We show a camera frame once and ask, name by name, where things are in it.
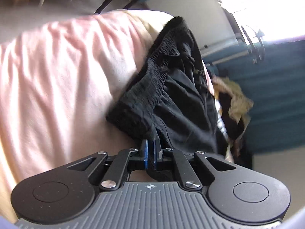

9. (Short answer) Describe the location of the black shorts garment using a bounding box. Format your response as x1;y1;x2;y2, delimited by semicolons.
107;17;227;156

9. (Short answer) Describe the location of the pile of clothes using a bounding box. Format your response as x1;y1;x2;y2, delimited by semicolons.
211;76;254;162

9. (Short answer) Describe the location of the metal clothes drying rack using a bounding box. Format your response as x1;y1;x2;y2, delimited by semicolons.
201;26;266;66

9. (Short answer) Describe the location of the pastel pink blue bed sheet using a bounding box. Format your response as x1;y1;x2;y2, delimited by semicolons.
1;10;174;223

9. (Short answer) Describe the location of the teal curtain right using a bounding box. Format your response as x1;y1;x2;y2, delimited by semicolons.
203;40;304;154

